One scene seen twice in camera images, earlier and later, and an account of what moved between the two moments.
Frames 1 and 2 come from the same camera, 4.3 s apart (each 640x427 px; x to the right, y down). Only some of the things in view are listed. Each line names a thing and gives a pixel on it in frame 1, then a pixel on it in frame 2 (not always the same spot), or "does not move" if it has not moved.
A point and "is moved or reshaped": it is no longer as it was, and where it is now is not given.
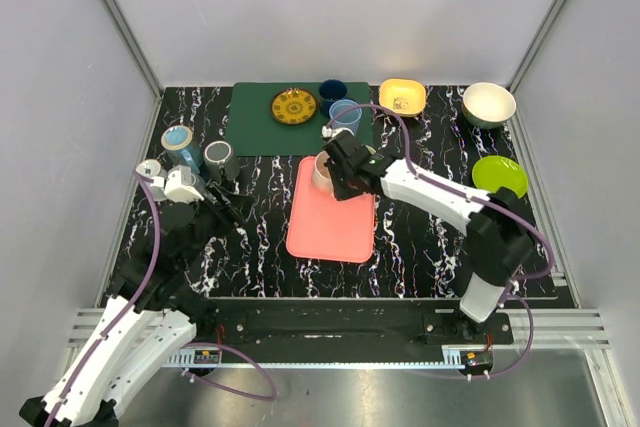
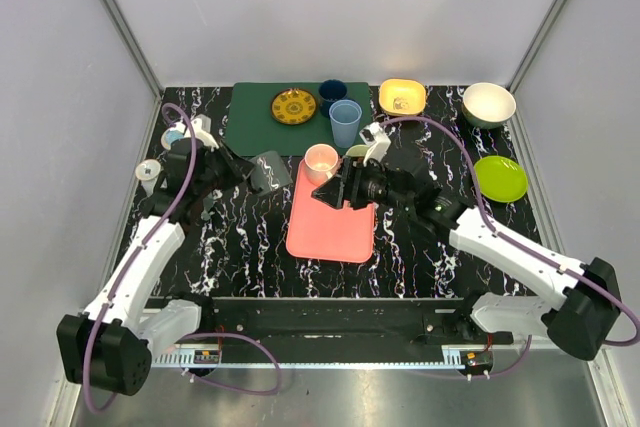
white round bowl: x=488 y=106 does not move
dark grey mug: x=217 y=157 is moved or reshaped
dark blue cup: x=329 y=92 does not move
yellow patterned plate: x=293 y=107 does not move
